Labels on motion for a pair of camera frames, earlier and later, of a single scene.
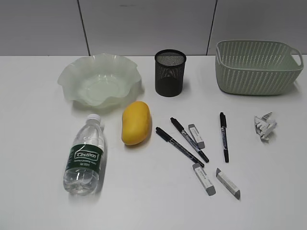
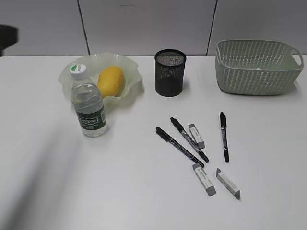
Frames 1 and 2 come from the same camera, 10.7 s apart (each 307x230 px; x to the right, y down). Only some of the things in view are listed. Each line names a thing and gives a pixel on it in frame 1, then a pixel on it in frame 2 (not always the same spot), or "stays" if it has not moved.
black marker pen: x=223 y=120 stays
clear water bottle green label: x=83 y=168 to x=88 y=102
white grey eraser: x=222 y=178 stays
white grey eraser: x=210 y=189 stays
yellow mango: x=136 y=122 to x=110 y=81
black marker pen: x=199 y=151 stays
